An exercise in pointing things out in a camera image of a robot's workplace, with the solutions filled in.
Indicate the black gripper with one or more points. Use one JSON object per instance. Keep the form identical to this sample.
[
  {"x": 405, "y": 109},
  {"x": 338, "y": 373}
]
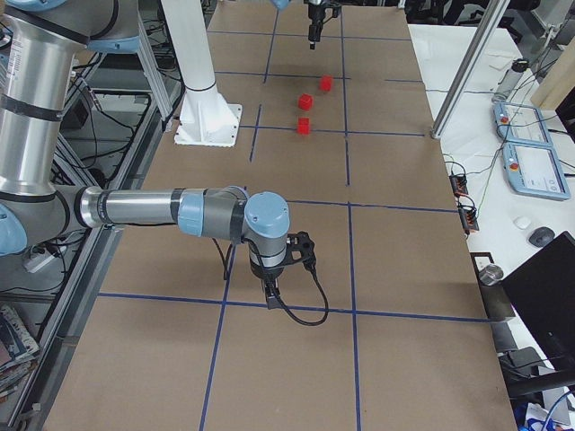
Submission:
[
  {"x": 265, "y": 272},
  {"x": 314, "y": 19}
]

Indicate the red block placed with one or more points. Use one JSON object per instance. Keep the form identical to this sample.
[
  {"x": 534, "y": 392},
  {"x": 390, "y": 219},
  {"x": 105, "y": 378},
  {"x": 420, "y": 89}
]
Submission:
[
  {"x": 303, "y": 126},
  {"x": 326, "y": 82},
  {"x": 305, "y": 101}
]

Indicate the lower orange black power strip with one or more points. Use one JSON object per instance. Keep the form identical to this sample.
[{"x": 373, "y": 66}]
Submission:
[{"x": 468, "y": 218}]

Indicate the orange black power strip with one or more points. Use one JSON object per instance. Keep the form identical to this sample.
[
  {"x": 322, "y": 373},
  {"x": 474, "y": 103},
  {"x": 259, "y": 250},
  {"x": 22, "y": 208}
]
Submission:
[
  {"x": 468, "y": 218},
  {"x": 459, "y": 184}
]

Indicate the upper orange black power strip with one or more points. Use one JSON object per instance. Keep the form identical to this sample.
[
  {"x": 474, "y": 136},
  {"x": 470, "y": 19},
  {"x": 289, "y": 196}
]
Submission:
[{"x": 459, "y": 184}]

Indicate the steel cup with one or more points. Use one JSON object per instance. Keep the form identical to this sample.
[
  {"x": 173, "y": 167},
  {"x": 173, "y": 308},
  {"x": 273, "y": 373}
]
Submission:
[{"x": 490, "y": 275}]

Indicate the clear water bottle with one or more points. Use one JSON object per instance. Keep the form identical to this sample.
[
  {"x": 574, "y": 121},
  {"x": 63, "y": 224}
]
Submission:
[{"x": 510, "y": 79}]

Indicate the upper teach pendant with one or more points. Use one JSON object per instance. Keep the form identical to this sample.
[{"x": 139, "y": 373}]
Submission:
[{"x": 521, "y": 123}]

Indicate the teach pendant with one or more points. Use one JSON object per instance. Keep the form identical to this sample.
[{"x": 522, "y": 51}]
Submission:
[
  {"x": 521, "y": 123},
  {"x": 535, "y": 171}
]

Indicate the white small puck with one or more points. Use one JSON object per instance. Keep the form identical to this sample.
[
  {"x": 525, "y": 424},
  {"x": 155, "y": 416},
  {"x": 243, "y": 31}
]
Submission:
[{"x": 522, "y": 222}]

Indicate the grey computer mouse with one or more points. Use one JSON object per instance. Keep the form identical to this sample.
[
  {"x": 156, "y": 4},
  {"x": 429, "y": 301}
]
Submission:
[{"x": 541, "y": 236}]

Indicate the lower teach pendant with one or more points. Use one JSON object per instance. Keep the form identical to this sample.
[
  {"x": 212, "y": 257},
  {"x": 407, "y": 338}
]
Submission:
[{"x": 535, "y": 171}]

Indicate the black laptop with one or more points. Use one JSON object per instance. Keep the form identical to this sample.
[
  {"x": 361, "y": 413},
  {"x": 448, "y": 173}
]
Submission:
[{"x": 541, "y": 290}]

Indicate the stack of magazines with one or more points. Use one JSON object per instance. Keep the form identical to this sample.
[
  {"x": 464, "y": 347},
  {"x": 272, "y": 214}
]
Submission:
[{"x": 19, "y": 350}]

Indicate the white camera post with base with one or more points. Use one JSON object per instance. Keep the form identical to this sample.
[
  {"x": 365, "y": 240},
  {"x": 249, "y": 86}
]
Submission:
[{"x": 206, "y": 118}]

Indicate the aluminium frame post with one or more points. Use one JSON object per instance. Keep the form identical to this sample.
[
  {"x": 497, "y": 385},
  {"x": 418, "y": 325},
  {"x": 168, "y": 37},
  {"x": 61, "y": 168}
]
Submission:
[{"x": 478, "y": 44}]

